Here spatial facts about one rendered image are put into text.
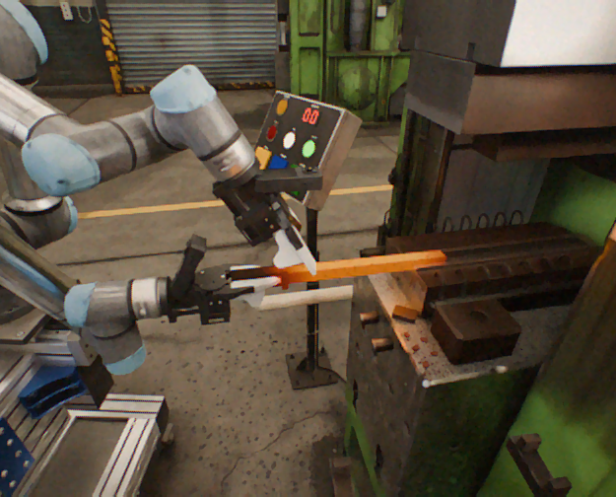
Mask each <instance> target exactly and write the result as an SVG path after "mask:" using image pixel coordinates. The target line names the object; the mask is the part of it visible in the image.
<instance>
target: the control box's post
mask: <svg viewBox="0 0 616 497"><path fill-rule="evenodd" d="M306 217H307V248H308V250H309V252H310V254H311V255H312V257H313V258H314V260H315V262H316V257H317V220H318V211H317V210H314V209H311V208H308V207H306ZM311 290H316V285H307V291H311ZM315 318H316V304H310V305H307V331H308V333H312V332H315ZM307 357H308V371H309V360H310V359H312V360H313V369H314V370H315V334H311V335H307Z"/></svg>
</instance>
